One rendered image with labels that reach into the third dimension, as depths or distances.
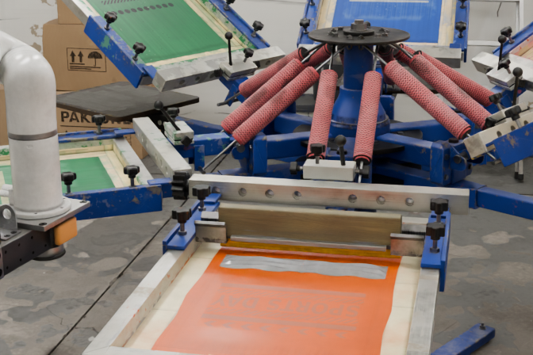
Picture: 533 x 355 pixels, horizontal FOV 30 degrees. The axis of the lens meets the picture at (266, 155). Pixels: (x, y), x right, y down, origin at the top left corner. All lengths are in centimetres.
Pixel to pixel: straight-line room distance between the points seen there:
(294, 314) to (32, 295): 263
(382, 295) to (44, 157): 72
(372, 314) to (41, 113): 74
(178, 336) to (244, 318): 14
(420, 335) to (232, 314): 38
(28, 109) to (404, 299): 82
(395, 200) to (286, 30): 405
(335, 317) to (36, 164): 65
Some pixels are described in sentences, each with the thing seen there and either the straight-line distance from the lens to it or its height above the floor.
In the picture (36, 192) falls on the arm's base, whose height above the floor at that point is 119.
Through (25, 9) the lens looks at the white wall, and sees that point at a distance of 692.
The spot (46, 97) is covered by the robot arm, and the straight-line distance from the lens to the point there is 193.
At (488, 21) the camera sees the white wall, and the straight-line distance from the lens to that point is 624.
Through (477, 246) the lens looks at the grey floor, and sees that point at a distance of 493.
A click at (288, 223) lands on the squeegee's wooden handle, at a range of 220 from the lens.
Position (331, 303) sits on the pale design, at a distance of 200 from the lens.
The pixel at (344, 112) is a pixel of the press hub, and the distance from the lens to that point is 293.
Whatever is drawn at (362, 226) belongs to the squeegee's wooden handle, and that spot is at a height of 104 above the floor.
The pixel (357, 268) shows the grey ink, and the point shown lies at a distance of 215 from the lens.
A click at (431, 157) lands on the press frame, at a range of 277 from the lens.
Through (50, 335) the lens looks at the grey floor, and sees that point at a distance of 410.
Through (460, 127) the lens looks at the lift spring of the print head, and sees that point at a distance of 270.
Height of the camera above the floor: 180
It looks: 17 degrees down
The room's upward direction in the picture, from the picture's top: 1 degrees counter-clockwise
